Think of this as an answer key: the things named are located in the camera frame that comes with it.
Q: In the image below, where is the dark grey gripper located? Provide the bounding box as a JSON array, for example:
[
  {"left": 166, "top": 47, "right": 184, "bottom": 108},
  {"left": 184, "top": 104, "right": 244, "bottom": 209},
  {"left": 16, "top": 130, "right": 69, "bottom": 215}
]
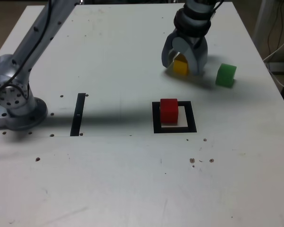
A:
[{"left": 161, "top": 30, "right": 209, "bottom": 77}]

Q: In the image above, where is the yellow cube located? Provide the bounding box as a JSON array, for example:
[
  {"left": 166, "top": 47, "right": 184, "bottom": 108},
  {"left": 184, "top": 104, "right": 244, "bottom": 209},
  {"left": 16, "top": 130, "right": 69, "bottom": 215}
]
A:
[{"left": 172, "top": 53, "right": 189, "bottom": 76}]

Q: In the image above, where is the green cube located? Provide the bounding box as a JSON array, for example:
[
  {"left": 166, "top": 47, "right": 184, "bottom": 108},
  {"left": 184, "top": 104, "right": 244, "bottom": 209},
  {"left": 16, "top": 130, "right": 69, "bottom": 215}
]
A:
[{"left": 215, "top": 62, "right": 238, "bottom": 88}]

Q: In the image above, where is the red cube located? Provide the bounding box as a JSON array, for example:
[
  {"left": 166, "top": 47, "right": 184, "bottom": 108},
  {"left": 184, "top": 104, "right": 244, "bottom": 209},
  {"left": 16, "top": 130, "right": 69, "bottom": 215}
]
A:
[{"left": 160, "top": 98, "right": 179, "bottom": 124}]

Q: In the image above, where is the black tape square outline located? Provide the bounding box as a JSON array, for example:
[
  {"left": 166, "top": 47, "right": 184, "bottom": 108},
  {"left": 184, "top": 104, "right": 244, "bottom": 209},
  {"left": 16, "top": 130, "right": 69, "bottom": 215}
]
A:
[{"left": 151, "top": 101, "right": 197, "bottom": 134}]

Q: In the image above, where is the black tape strip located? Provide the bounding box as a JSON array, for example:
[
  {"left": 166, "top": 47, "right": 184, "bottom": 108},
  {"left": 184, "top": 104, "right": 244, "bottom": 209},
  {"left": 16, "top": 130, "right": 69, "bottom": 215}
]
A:
[{"left": 70, "top": 93, "right": 86, "bottom": 137}]

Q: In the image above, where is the white background cable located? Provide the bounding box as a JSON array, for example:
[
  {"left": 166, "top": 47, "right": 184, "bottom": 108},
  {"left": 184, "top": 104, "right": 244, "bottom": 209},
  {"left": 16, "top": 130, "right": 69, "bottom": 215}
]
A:
[{"left": 262, "top": 30, "right": 284, "bottom": 90}]

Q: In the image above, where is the white background post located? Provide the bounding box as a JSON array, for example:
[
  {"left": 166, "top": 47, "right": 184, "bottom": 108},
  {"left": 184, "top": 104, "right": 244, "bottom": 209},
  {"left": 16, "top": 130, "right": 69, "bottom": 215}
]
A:
[{"left": 252, "top": 0, "right": 272, "bottom": 47}]

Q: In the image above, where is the black background cable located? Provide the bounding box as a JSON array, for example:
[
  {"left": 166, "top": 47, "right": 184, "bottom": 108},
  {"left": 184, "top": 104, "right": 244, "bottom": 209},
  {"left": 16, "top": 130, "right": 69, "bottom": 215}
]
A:
[{"left": 266, "top": 0, "right": 284, "bottom": 56}]

